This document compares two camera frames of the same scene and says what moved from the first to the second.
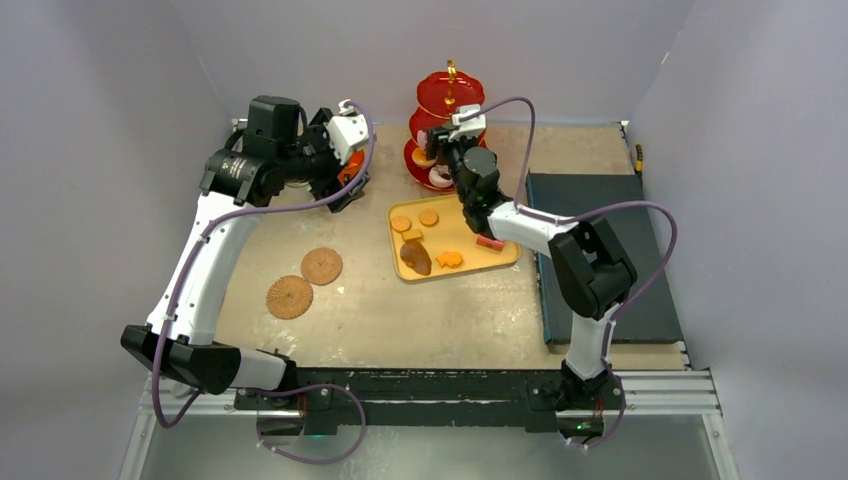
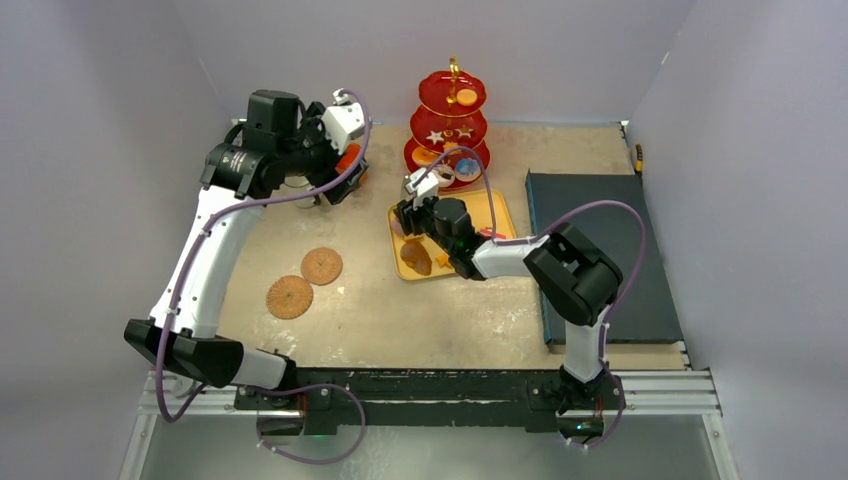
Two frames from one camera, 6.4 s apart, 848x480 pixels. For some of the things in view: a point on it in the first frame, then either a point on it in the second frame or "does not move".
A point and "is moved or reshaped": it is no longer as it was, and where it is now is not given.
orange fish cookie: (449, 258) does not move
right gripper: (439, 142) → (410, 218)
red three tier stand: (439, 95) does not move
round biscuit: (428, 217) is moved or reshaped
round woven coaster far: (321, 266) does not move
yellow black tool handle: (639, 160) does not move
